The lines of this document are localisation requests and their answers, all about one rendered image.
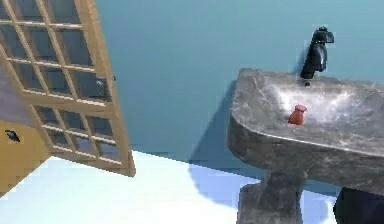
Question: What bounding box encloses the grey stone pedestal sink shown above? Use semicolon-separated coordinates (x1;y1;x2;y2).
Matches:
226;68;384;224

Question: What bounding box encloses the black sink faucet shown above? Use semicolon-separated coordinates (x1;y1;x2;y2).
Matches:
299;26;335;81

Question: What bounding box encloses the small black wall switch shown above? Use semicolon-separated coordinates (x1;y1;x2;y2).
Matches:
4;129;21;143

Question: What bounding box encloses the wooden glass-paned room door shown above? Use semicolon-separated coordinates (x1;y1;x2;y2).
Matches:
0;0;137;178

